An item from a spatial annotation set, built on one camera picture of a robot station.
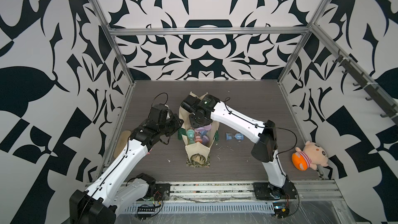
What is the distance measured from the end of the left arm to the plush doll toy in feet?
2.10

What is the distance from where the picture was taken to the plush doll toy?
2.60 feet

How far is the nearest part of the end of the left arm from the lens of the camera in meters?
0.53
